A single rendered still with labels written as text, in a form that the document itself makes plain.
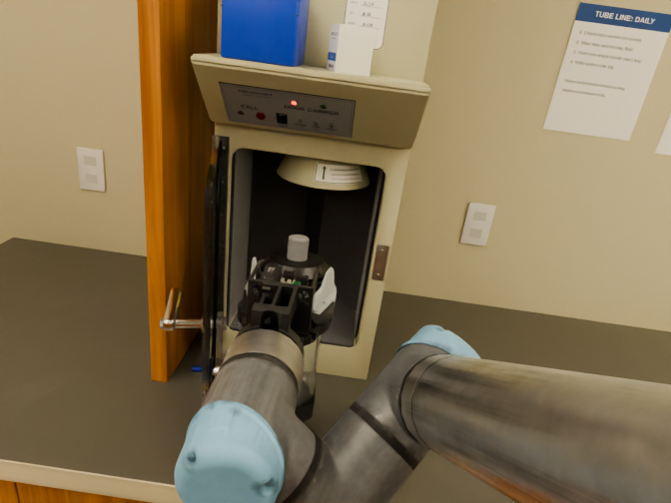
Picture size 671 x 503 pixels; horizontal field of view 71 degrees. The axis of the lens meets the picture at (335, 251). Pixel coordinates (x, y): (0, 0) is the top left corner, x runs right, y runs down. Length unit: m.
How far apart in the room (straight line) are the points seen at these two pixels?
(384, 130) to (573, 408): 0.56
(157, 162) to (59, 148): 0.73
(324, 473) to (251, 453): 0.08
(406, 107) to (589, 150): 0.74
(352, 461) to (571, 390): 0.21
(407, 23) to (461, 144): 0.53
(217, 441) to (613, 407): 0.24
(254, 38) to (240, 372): 0.44
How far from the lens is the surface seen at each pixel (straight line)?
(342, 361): 0.96
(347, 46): 0.69
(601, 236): 1.42
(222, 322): 0.62
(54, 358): 1.05
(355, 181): 0.84
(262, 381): 0.39
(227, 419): 0.36
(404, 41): 0.77
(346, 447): 0.41
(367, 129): 0.73
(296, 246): 0.62
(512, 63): 1.25
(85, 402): 0.94
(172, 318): 0.63
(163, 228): 0.79
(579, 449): 0.22
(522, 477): 0.26
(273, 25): 0.67
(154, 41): 0.74
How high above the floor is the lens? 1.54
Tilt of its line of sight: 23 degrees down
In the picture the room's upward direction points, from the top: 8 degrees clockwise
